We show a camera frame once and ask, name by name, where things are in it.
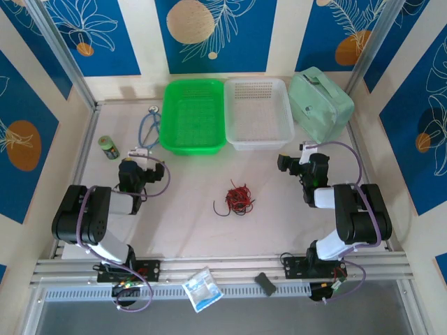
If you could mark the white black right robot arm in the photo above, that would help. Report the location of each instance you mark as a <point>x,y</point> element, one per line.
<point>363,216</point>

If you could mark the small green bottle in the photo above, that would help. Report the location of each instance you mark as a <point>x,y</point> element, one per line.
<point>110,150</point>

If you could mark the white plastic basket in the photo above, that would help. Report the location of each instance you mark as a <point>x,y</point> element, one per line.
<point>258,115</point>

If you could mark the blue stethoscope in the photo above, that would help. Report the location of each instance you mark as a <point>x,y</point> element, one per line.
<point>154,109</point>

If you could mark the green plastic basket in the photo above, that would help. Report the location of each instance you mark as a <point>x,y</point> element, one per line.
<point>192,115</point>

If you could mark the mint green zipper bag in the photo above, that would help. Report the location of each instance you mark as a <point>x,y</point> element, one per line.
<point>321,108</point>

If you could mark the small black block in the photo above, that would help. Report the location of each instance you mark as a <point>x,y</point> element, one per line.
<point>264,283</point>

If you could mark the white blue plastic packet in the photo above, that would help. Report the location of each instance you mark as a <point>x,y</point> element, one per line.
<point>202,289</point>

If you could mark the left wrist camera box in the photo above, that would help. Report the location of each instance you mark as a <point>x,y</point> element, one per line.
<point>139,152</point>

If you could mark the aluminium side rail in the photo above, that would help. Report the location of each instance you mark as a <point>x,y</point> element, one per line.
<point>81,164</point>
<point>357,132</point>

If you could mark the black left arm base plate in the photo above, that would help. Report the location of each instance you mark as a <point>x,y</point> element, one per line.
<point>152,270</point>

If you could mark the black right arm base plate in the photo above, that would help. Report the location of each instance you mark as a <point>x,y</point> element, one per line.
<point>293,268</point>

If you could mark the aluminium frame rail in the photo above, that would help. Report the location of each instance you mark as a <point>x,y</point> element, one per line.
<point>227,268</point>

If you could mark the aluminium frame post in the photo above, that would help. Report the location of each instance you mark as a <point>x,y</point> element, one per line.
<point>62,52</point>
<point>375,45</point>

